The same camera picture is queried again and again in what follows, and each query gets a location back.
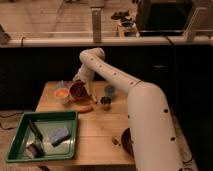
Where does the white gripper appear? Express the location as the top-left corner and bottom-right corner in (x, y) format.
(73, 65), (95, 90)

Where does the dark grapes bunch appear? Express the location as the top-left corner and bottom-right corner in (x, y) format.
(74, 87), (86, 98)

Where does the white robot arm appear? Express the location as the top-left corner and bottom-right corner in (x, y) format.
(74, 48), (184, 171)

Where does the red bowl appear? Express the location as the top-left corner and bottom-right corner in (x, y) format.
(69, 81), (89, 100)

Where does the dark maroon bowl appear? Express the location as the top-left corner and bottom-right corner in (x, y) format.
(121, 128), (134, 156)

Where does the clear plastic bottle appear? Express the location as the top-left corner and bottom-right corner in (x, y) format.
(56, 80), (65, 89)

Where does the blue cup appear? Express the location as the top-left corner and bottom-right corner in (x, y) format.
(104, 85), (115, 98)

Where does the orange cup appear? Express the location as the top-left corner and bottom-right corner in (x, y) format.
(54, 88), (69, 105)

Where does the orange carrot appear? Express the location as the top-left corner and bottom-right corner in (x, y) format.
(72, 106), (93, 114)

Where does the small metal cup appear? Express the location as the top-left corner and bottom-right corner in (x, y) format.
(100, 96), (111, 110)

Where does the blue sponge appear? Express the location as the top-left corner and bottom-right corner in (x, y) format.
(49, 127), (71, 146)

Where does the small dark clip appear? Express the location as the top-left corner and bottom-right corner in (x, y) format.
(111, 137), (120, 146)

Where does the green plastic tray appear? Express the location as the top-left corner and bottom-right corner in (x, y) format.
(6, 110), (78, 163)

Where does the black monitor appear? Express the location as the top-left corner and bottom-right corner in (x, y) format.
(136, 0), (193, 31)

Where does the black handled brush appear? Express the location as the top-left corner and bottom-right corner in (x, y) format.
(25, 120), (44, 158)

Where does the white rail bar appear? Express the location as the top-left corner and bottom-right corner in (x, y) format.
(0, 36), (213, 48)

